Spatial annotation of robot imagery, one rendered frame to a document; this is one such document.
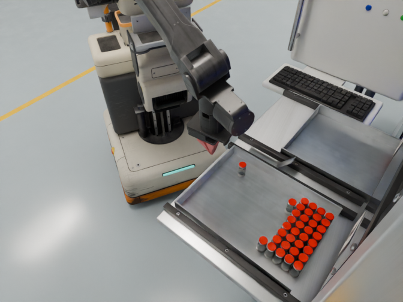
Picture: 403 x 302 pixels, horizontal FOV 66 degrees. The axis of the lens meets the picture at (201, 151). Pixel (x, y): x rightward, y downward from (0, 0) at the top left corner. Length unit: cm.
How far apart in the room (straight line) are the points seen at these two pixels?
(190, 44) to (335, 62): 98
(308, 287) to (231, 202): 27
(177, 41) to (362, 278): 45
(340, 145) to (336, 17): 55
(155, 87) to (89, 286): 103
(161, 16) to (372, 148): 77
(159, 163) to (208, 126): 108
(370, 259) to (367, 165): 66
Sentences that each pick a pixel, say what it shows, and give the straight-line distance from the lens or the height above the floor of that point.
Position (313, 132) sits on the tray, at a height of 88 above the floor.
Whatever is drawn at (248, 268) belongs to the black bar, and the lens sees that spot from 76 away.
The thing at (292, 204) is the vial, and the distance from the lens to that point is 83.
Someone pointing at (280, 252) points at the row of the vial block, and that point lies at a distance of 76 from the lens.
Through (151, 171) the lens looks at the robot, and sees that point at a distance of 170.
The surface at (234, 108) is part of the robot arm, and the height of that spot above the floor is 124.
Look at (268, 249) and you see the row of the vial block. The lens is 76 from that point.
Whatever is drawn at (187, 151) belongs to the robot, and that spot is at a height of 28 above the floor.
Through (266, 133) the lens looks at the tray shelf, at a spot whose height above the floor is 88.
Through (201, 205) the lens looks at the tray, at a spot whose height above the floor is 88.
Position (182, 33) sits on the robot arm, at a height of 133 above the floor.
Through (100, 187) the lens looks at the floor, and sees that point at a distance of 205.
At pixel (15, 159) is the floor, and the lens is 243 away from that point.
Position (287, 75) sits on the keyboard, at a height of 82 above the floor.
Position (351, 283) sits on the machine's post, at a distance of 47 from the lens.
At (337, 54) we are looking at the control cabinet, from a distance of 145.
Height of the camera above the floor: 160
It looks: 48 degrees down
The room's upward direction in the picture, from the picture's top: straight up
